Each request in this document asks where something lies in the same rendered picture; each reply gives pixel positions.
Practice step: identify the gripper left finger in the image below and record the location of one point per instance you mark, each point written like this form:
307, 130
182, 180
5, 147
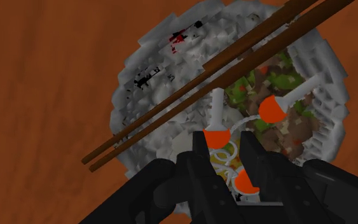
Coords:
178, 192

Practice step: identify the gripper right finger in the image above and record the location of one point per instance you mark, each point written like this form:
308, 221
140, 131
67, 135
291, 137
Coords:
309, 192

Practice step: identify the white bowl of noodle soup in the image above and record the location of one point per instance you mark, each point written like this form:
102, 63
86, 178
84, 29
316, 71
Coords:
166, 62

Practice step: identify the brown wooden chopstick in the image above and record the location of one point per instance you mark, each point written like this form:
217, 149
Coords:
259, 57
243, 42

